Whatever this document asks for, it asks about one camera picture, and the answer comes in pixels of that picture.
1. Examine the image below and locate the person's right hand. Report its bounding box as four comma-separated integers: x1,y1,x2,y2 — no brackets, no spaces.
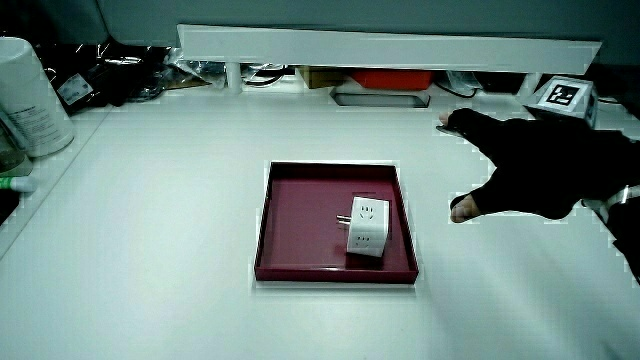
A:
438,75,640,224

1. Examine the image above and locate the white cube socket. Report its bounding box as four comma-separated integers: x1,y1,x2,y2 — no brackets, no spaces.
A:
336,195,391,259

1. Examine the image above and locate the person's right forearm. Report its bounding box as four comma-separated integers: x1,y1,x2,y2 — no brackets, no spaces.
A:
597,185,640,287

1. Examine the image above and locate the red box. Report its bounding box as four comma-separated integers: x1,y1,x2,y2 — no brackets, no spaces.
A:
349,69,434,92

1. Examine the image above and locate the black flat tablet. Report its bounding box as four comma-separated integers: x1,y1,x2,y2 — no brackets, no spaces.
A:
330,90,432,109

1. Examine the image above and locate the white desk shelf riser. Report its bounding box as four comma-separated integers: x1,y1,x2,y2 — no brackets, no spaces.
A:
176,23,603,96

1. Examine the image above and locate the brown cardboard box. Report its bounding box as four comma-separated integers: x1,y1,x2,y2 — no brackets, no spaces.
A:
298,66,351,90

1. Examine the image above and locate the dark red square tray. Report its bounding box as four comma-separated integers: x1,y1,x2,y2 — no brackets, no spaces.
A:
253,160,420,285

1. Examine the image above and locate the clear plastic bag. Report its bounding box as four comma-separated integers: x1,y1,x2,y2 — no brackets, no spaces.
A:
163,47,226,89

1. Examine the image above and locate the black plastic bag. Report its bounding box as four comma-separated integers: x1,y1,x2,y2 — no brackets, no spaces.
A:
37,40,174,115

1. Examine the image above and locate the white cylindrical container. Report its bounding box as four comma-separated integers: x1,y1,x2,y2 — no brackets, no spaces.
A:
0,36,76,159

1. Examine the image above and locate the green and white marker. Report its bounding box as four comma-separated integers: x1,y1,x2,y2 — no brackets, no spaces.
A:
0,175,39,194

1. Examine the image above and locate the black cable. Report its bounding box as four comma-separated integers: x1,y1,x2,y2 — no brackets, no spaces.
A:
433,79,480,99

